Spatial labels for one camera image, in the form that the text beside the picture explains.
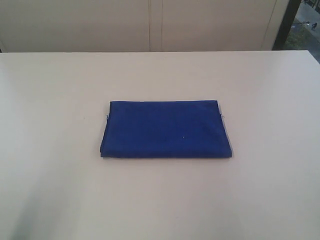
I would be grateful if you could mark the blue towel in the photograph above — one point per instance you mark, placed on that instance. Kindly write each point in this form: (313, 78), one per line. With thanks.
(165, 129)

